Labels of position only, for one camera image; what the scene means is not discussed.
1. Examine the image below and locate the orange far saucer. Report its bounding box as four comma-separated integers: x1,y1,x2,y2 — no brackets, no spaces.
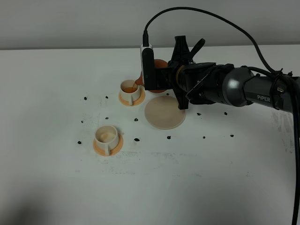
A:
119,87,145,106

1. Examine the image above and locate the white near teacup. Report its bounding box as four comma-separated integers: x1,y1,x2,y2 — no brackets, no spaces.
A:
93,125,119,156

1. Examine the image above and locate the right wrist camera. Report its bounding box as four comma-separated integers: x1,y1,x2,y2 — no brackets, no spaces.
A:
140,45,156,90

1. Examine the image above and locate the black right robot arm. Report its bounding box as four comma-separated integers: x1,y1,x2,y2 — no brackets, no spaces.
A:
145,36,300,112

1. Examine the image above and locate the orange saucer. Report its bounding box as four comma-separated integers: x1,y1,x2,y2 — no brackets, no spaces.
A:
93,134,123,157
119,87,145,106

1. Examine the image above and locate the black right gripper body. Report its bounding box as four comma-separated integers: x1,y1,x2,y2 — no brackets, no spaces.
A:
154,62,216,105

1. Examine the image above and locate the white teacup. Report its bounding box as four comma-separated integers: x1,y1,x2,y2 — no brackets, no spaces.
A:
119,80,141,106
93,125,119,156

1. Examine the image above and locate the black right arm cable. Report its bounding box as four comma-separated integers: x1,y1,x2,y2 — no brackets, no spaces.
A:
142,7,300,225

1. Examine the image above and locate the beige round teapot coaster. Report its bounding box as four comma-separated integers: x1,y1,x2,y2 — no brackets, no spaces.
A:
144,96,186,130

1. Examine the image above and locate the orange near saucer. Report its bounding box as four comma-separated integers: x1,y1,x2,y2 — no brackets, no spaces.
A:
93,134,123,157

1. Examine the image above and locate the brown clay teapot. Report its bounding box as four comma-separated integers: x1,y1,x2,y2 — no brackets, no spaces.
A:
135,59,168,93

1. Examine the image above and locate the white far teacup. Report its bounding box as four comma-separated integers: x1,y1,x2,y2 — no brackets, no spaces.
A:
119,80,141,106

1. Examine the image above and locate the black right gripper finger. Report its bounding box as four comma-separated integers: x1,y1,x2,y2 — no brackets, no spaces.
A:
173,88,189,110
168,36,190,67

